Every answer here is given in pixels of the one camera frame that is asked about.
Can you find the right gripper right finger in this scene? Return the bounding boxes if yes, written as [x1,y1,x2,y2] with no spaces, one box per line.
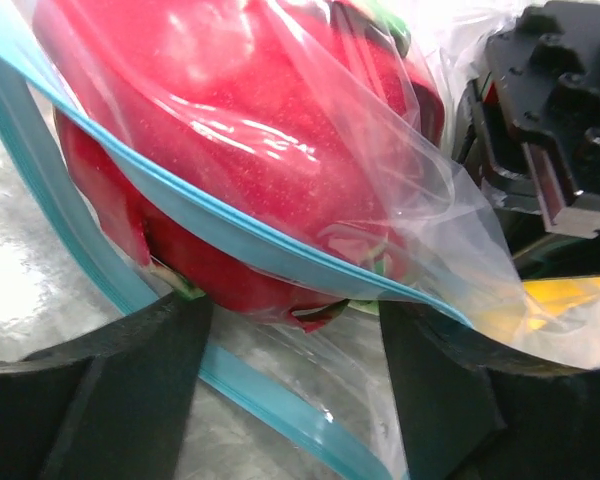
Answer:
[379,301,600,479]

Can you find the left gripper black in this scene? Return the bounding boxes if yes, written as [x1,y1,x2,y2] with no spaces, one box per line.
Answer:
[452,0,600,281]

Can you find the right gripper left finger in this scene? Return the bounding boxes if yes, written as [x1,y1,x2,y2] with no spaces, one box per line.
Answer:
[0,294,213,479]

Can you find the yellow fake fruit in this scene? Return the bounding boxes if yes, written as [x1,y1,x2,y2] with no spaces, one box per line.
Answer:
[473,275,600,357]

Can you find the clear zip top bag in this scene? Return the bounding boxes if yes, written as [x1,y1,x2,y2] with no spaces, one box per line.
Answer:
[0,1,600,479]

